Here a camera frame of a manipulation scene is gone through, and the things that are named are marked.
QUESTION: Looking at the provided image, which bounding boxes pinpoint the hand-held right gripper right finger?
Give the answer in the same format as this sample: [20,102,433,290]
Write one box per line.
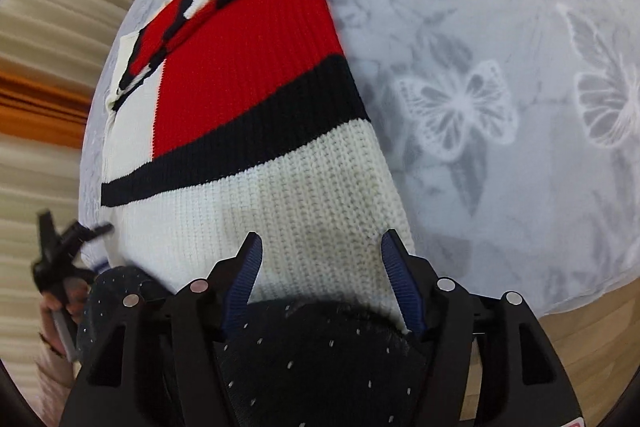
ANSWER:
[381,228,584,427]

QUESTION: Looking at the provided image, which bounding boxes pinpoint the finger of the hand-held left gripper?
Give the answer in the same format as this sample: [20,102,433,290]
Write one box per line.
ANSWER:
[37,210,57,259]
[59,220,115,254]

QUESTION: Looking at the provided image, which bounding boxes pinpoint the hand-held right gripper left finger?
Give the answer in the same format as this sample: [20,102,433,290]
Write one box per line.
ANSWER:
[60,231,264,427]

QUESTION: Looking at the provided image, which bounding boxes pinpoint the white red navy knitted sweater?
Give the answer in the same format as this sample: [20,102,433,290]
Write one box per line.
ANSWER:
[100,0,417,338]

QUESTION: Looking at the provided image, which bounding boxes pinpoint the person's left forearm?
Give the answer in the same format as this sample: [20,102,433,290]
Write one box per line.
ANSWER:
[36,342,77,413]

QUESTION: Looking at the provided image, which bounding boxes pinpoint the person's left hand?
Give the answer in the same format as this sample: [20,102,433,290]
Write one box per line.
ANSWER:
[40,279,92,350]

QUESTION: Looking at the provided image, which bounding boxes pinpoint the person's dark studded garment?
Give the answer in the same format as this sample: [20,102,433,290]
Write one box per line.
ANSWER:
[75,268,437,427]

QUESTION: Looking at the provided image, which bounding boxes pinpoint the orange curtain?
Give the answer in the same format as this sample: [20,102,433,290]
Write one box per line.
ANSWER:
[0,69,97,148]

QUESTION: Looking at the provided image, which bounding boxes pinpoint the bed with grey butterfly bedspread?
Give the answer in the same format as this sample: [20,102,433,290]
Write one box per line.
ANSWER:
[77,0,640,315]

